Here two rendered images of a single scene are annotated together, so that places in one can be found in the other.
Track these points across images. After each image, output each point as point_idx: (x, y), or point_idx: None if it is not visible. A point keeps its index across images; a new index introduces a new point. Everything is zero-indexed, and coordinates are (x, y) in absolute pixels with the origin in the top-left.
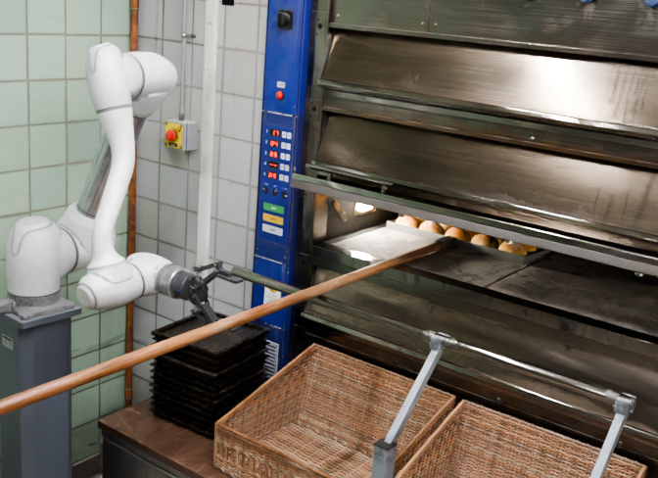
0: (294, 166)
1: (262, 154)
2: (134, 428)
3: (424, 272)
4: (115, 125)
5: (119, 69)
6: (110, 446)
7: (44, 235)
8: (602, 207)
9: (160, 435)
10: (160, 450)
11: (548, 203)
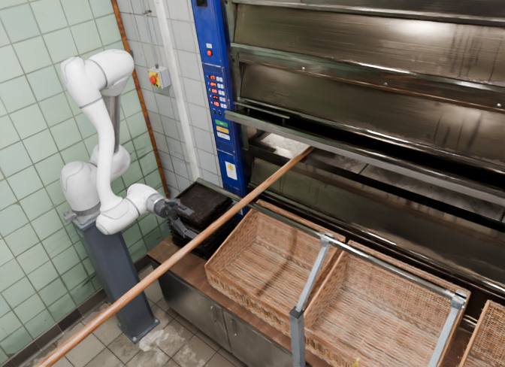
0: (228, 98)
1: (208, 90)
2: (165, 257)
3: (319, 163)
4: (92, 116)
5: (84, 76)
6: (155, 265)
7: (79, 177)
8: (441, 135)
9: (179, 261)
10: (179, 273)
11: (400, 131)
